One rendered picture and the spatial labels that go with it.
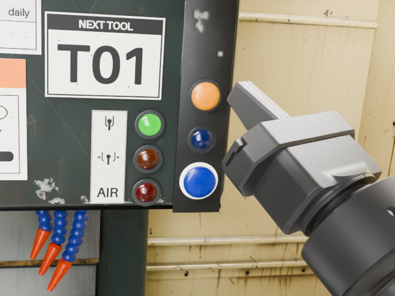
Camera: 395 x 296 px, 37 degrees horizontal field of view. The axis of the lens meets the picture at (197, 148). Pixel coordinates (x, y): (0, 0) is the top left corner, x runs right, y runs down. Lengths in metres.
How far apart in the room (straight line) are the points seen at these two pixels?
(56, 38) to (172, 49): 0.10
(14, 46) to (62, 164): 0.11
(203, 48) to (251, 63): 1.10
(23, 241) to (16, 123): 0.75
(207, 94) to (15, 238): 0.81
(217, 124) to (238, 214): 1.21
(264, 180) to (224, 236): 1.34
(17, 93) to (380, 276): 0.32
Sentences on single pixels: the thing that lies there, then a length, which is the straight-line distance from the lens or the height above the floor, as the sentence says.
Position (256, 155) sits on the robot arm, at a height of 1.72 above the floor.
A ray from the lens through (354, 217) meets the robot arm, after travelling 0.38.
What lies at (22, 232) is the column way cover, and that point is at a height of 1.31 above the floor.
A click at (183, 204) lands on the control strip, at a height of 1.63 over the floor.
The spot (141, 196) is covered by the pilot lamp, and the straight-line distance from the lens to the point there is 0.53.
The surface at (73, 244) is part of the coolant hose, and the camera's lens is 0.72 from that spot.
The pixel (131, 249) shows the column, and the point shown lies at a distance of 1.32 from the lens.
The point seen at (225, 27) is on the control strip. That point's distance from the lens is 0.51.
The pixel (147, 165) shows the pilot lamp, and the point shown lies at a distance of 0.52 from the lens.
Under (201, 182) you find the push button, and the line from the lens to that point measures 0.53.
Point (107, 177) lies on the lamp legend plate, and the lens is 0.53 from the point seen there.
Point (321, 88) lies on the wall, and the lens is 1.70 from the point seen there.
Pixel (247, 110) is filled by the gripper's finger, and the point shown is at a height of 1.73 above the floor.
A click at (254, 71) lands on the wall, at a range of 1.62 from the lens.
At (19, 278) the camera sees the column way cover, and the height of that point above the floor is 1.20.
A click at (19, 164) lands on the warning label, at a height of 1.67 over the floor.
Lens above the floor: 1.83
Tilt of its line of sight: 16 degrees down
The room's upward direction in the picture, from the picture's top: 4 degrees clockwise
